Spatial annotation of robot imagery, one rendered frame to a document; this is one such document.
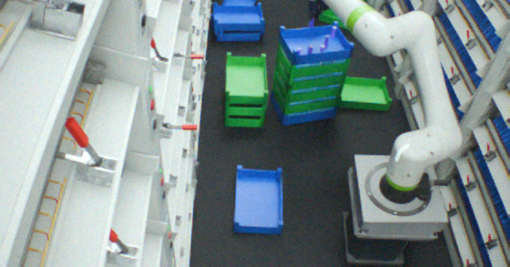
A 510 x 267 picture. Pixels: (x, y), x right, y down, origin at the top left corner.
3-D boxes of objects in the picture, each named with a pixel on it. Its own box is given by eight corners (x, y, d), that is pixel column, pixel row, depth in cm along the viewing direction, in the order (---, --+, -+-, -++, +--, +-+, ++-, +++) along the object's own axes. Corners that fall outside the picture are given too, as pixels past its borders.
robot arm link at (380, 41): (402, 58, 153) (412, 29, 144) (372, 67, 149) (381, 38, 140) (371, 27, 164) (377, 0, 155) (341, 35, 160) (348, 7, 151)
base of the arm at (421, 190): (442, 175, 172) (446, 165, 168) (449, 206, 161) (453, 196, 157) (377, 171, 174) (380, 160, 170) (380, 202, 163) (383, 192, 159)
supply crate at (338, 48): (334, 34, 230) (337, 20, 225) (351, 58, 217) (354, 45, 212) (278, 39, 223) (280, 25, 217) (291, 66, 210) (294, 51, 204)
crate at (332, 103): (323, 81, 253) (326, 70, 248) (338, 107, 240) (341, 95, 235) (271, 88, 246) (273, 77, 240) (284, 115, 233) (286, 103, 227)
